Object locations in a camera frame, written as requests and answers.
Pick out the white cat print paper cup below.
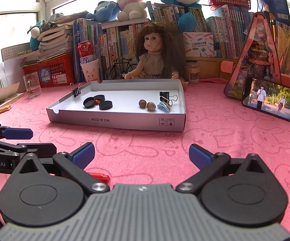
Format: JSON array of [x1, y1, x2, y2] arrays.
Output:
[[80, 59, 101, 83]]

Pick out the row of colourful upright books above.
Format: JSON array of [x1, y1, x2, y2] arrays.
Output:
[[101, 22, 148, 78]]

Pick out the black round lid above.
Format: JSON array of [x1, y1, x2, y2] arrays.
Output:
[[83, 97, 95, 109]]

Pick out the black miniature bicycle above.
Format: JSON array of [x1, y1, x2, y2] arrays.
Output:
[[104, 58, 138, 81]]

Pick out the thick black round cap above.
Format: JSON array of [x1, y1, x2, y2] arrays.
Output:
[[99, 100, 114, 110]]

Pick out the white cardboard box lid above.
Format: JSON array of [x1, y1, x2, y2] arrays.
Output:
[[46, 80, 186, 132]]

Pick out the stack of lying books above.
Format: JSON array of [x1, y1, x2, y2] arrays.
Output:
[[26, 15, 85, 62]]

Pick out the grey soft toy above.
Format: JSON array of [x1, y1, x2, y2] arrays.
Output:
[[41, 12, 65, 28]]

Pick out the black binder clip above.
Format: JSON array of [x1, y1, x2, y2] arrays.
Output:
[[159, 91, 179, 106], [70, 83, 83, 98]]

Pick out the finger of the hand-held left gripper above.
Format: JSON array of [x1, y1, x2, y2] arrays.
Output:
[[0, 138, 57, 160], [0, 125, 33, 140]]

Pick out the long haired doll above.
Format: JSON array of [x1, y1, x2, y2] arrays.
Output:
[[124, 22, 189, 86]]

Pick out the white paper sheets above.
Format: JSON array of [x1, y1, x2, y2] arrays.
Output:
[[0, 60, 25, 89]]

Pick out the clear glass mug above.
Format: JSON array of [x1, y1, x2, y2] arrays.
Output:
[[23, 71, 42, 99]]

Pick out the pink triangular toy house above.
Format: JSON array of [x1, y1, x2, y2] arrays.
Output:
[[224, 12, 290, 98]]

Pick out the blue cardboard box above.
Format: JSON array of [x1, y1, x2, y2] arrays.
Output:
[[254, 0, 290, 26]]

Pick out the red beer can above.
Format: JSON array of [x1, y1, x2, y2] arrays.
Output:
[[77, 40, 96, 64]]

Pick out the row of thin blue booklets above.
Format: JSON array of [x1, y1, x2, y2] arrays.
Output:
[[72, 17, 103, 82]]

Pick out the white grid board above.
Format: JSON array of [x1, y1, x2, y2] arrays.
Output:
[[1, 43, 32, 62]]

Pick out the red plastic crate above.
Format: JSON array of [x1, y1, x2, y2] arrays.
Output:
[[21, 54, 76, 88]]

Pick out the brown glass jar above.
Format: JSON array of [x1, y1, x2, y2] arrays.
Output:
[[184, 64, 201, 84]]

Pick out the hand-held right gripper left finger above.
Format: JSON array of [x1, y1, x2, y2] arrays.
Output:
[[18, 142, 110, 194]]

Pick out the row of orange picture books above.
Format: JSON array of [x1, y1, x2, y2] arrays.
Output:
[[270, 19, 290, 76]]

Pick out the wooden desk organizer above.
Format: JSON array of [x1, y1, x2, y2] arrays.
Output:
[[186, 56, 238, 79]]

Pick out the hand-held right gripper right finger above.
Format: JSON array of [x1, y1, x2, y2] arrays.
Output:
[[189, 143, 267, 194]]

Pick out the white printed cardboard box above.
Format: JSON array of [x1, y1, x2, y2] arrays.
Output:
[[184, 32, 214, 58]]

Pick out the blue and white plush toy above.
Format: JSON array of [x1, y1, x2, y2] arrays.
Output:
[[29, 20, 48, 51]]

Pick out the pink bunny print tablecloth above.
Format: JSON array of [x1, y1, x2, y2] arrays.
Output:
[[0, 78, 290, 235]]

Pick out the row of blue spine books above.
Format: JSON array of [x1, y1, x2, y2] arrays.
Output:
[[146, 1, 256, 59]]

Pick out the black smartphone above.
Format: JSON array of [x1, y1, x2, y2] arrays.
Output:
[[241, 77, 290, 123]]

